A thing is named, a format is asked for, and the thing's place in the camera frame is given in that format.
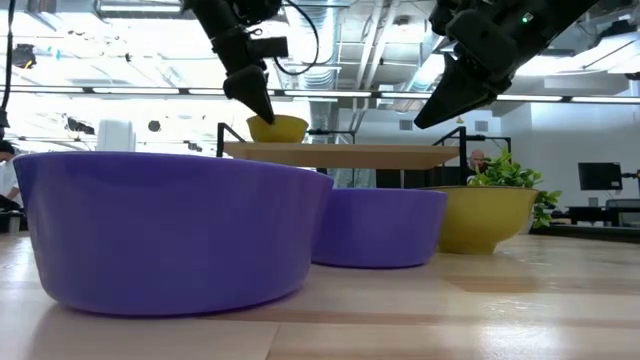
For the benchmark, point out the wooden shelf board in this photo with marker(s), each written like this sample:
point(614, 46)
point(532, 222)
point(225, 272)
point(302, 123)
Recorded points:
point(350, 156)

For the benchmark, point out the black desk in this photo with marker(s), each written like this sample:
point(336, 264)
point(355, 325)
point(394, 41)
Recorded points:
point(585, 211)

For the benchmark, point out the black round wall device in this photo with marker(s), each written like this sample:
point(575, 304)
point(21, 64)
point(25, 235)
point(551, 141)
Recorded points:
point(154, 126)

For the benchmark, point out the yellow ceramic bowl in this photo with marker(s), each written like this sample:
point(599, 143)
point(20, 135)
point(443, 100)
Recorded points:
point(290, 131)
point(485, 220)

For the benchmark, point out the grey wall vent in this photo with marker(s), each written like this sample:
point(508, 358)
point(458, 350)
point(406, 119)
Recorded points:
point(481, 126)
point(406, 125)

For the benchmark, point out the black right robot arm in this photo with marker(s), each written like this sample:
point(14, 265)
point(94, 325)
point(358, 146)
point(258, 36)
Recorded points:
point(560, 20)

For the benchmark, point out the black low platform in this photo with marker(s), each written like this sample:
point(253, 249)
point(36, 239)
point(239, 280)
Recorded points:
point(590, 232)

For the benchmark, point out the black ceiling spot lamp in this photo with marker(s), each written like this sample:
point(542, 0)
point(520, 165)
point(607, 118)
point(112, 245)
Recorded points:
point(24, 56)

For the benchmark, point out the purple plastic bowl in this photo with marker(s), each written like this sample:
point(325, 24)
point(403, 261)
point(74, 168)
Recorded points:
point(380, 230)
point(170, 230)

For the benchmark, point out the black computer monitor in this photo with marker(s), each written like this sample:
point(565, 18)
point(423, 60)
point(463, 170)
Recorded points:
point(600, 176)

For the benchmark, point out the black background railing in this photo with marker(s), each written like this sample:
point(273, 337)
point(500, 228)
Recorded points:
point(330, 132)

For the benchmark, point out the green leafy plant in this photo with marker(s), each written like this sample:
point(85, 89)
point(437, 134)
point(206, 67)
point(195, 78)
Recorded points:
point(500, 172)

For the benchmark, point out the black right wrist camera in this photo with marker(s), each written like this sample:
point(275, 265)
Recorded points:
point(440, 17)

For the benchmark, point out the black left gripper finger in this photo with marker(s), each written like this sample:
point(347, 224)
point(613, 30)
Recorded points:
point(250, 92)

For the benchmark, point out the white plant pot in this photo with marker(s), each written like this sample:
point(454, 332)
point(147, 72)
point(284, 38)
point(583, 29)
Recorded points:
point(528, 227)

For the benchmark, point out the grey bin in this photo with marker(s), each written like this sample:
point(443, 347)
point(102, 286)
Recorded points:
point(12, 222)

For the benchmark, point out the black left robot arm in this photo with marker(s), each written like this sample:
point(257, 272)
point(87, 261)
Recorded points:
point(215, 12)

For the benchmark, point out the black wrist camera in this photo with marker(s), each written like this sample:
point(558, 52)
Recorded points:
point(270, 47)
point(440, 17)

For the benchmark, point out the silver spiral ventilation duct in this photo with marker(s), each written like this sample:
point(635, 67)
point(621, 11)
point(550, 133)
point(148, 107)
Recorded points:
point(327, 75)

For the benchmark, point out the black metal shelf bracket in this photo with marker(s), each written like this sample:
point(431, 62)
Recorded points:
point(463, 150)
point(219, 145)

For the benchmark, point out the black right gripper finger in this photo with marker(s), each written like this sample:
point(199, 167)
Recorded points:
point(455, 97)

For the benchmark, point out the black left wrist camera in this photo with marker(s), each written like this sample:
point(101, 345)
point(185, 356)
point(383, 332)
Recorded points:
point(270, 47)

